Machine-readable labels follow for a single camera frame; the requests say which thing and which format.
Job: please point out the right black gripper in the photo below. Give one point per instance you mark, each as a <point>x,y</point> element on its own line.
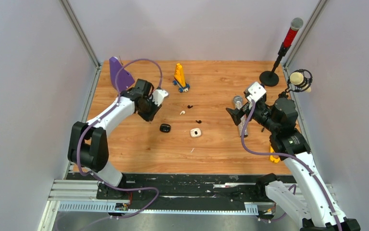
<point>235,114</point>

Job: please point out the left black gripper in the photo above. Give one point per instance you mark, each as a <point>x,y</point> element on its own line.
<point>151,117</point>

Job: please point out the black earbud charging case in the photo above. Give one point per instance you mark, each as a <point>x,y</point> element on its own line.
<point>165,128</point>

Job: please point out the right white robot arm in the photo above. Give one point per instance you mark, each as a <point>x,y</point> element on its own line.
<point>319,212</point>

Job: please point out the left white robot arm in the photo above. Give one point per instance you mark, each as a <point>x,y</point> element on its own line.
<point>88,144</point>

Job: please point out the white earbud charging case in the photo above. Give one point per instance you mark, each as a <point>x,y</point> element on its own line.
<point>195,132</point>

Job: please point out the glitter silver microphone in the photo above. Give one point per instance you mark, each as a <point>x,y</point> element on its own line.
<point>238,103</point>

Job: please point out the purple plastic wedge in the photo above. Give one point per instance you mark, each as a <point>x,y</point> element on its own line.
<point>120,78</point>

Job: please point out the yellow blue toy car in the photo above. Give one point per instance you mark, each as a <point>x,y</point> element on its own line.
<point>179,79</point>

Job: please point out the red microphone on stand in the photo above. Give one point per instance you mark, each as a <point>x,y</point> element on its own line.
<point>270,78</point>

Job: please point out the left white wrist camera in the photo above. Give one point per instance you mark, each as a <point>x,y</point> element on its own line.
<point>158,96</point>

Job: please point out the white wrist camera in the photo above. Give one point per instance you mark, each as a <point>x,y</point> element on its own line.
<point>158,96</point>
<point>254,92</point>

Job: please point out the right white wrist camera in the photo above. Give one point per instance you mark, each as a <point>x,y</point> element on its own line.
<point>254,92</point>

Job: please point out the yellow plastic handle tool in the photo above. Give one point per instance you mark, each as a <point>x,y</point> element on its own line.
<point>273,158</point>

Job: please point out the beige microphone shock mount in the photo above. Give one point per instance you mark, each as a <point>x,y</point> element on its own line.
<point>299,81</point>

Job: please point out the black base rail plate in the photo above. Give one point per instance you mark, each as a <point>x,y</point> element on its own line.
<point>186,193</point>

